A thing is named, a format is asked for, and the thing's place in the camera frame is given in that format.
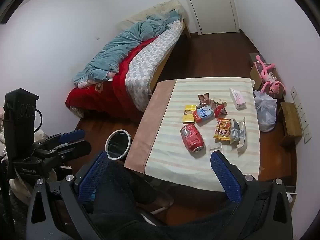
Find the white tube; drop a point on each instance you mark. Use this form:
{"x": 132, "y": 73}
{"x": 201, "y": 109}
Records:
{"x": 242, "y": 137}

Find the pink plush toy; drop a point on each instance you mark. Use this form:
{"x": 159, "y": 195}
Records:
{"x": 271, "y": 82}

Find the striped tablecloth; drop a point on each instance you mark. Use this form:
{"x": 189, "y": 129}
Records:
{"x": 187, "y": 162}

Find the wooden stool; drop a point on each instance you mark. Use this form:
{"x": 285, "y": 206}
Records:
{"x": 291, "y": 117}

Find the brown and white snack wrapper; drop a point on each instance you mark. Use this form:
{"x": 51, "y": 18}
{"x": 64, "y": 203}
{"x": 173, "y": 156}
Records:
{"x": 217, "y": 102}

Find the teal quilt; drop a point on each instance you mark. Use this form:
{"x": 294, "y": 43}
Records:
{"x": 120, "y": 45}

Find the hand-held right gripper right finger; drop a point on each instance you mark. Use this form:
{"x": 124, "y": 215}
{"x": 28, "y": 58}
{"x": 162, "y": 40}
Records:
{"x": 226, "y": 178}

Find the cream pillow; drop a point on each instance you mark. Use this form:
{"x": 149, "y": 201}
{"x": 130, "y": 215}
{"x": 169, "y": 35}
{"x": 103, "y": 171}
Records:
{"x": 155, "y": 8}

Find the yellow box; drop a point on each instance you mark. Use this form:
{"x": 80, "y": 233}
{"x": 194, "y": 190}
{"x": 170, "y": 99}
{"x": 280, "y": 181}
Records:
{"x": 189, "y": 113}

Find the white wall socket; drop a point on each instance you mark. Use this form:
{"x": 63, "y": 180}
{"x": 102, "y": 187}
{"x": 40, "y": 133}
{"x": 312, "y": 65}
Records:
{"x": 301, "y": 115}
{"x": 305, "y": 126}
{"x": 298, "y": 104}
{"x": 293, "y": 93}
{"x": 307, "y": 137}

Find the wooden bed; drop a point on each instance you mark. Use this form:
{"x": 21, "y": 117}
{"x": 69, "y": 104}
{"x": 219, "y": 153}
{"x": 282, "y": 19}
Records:
{"x": 163, "y": 62}

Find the red snack wrapper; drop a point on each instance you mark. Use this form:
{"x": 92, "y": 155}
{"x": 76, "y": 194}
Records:
{"x": 220, "y": 110}

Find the orange snack packet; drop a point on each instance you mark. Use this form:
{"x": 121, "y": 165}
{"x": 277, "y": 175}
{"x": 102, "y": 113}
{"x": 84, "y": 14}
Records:
{"x": 222, "y": 130}

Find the red blanket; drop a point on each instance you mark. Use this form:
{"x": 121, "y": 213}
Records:
{"x": 100, "y": 97}

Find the clear plastic tray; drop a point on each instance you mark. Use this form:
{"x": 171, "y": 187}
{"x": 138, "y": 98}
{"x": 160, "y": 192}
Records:
{"x": 216, "y": 147}

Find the red soda can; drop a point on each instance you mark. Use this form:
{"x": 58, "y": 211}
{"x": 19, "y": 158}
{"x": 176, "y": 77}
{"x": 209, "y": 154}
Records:
{"x": 191, "y": 137}

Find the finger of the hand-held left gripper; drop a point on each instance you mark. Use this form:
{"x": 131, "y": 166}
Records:
{"x": 75, "y": 147}
{"x": 72, "y": 135}

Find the grey white checkered bedsheet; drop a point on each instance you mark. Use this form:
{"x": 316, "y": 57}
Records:
{"x": 150, "y": 60}

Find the blue and red carton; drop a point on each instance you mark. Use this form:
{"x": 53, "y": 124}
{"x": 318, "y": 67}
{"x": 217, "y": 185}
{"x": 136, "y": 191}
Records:
{"x": 203, "y": 113}

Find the brown cardboard box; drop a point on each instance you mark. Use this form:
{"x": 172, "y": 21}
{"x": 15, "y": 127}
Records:
{"x": 255, "y": 73}

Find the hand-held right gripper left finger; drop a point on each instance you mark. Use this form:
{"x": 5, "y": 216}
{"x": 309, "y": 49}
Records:
{"x": 92, "y": 178}

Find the silver wrapper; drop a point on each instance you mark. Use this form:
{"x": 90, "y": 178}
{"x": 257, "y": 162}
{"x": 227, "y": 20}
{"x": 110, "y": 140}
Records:
{"x": 234, "y": 131}

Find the pink and white tissue box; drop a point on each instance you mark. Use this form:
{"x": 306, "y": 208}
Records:
{"x": 238, "y": 98}

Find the white door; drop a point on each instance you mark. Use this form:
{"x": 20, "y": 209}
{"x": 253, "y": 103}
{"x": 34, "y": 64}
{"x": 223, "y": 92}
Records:
{"x": 212, "y": 5}

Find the white plastic bag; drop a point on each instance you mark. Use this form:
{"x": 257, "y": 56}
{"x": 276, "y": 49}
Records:
{"x": 266, "y": 112}

